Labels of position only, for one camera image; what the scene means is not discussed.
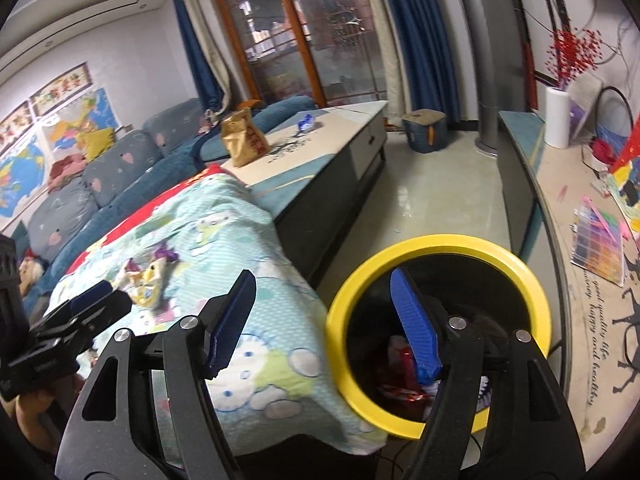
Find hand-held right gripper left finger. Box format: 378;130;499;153
55;269;258;480

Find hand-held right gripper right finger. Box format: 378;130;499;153
389;267;586;480

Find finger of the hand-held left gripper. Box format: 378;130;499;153
42;280;115;331
27;289;133;356

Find red snack packet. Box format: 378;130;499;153
377;350;436;403

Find yellow rimmed black trash bin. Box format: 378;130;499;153
325;233;553;441

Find person's left hand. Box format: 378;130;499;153
12;385;58;466

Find yellow white crumpled packet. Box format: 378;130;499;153
122;255;168;308

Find cartoon cat printed blanket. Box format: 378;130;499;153
42;172;388;456

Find stuffed toy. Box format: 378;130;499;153
17;255;46;296

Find pink plush cushion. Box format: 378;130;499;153
47;155;93;191

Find blue sofa heart print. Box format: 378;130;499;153
12;95;318;311

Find blue world map poster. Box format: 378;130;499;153
0;130;46;221

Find yellow cushion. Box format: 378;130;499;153
75;127;118;163

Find grey coffee table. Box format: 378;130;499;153
220;100;390;286

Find colourful map poster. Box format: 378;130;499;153
42;87;121;161

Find golden snack bag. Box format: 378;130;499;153
220;107;271;168

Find long television cabinet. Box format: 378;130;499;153
497;110;640;461

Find framed picture strip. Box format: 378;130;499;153
0;100;31;153
30;62;93;111

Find blue storage stool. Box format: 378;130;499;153
401;108;448;155

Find colourful bead box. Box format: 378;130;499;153
570;195;628;288

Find white cylindrical vase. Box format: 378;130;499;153
544;86;573;150

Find blue curtain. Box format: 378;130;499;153
372;0;463;126
170;0;231;113

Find silver standing air conditioner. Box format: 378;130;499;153
447;0;501;156

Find beige curtain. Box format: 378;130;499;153
177;0;236;111

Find wooden framed glass door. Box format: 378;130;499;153
205;0;401;111

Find red berry branches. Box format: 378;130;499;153
542;27;606;91

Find black wire basket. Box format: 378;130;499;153
582;86;640;171

